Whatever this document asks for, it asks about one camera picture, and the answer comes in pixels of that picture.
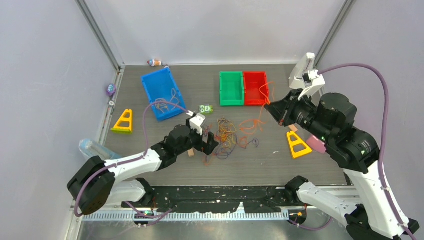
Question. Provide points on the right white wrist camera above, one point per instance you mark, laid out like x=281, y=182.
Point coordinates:
x=314, y=81

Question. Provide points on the yellow triangle block left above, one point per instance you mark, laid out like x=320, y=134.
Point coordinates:
x=124, y=124

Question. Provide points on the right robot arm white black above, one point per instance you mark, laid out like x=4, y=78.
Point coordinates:
x=357, y=153

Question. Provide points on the purple round toy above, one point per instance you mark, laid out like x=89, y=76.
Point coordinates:
x=111, y=90

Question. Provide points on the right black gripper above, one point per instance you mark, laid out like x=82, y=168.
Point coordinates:
x=278, y=109

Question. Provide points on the aluminium rail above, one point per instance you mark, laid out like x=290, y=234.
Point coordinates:
x=206, y=203

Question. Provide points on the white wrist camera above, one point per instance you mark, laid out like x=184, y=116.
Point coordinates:
x=314, y=81
x=196, y=121

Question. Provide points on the small wooden block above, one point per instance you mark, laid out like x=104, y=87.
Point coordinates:
x=190, y=153

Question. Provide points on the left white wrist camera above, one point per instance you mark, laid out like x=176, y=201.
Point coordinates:
x=196, y=121

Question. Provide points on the white metronome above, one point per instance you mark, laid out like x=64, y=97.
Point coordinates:
x=306, y=63

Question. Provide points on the clear plastic container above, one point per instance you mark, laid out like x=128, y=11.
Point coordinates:
x=90, y=148

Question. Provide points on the yellow triangle block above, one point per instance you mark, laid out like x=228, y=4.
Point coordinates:
x=124, y=124
x=298, y=147

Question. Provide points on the red plastic bin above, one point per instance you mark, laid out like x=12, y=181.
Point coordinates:
x=256, y=90

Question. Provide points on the blue plastic bin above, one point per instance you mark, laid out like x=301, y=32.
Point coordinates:
x=162, y=90

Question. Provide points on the green monster toy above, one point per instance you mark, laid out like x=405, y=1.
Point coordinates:
x=206, y=109

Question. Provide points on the green plastic bin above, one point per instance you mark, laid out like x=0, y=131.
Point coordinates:
x=231, y=88

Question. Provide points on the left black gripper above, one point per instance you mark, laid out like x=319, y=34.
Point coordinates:
x=201, y=145

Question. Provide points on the small figurine toy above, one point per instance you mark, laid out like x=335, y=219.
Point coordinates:
x=154, y=63

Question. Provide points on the wooden block right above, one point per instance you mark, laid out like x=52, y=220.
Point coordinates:
x=293, y=128

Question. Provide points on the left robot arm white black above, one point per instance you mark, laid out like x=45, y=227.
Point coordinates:
x=100, y=182

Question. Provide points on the yellow triangle block right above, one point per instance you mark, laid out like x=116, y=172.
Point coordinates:
x=298, y=147

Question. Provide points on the pink metronome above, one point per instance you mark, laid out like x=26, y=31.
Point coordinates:
x=316, y=144

